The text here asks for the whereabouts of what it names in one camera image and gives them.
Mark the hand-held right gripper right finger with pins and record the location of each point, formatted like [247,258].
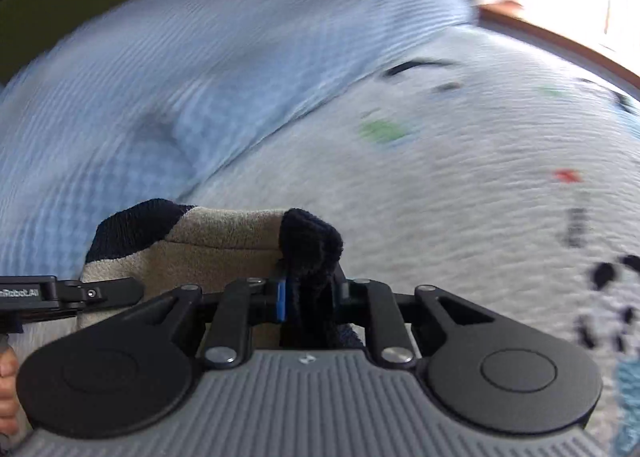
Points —
[346,298]

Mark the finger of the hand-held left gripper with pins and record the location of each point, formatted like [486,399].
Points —
[107,293]

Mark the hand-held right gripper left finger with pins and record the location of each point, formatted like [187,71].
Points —
[281,302]

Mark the cream teal knit sweater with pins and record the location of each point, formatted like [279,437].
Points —
[210,247]

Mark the person's left hand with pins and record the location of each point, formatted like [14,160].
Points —
[7,387]

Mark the white panda print bedspread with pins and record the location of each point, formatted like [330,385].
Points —
[450,212]

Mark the light blue dotted blanket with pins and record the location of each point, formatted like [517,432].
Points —
[200,62]

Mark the wooden window sill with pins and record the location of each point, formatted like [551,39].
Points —
[550,34]

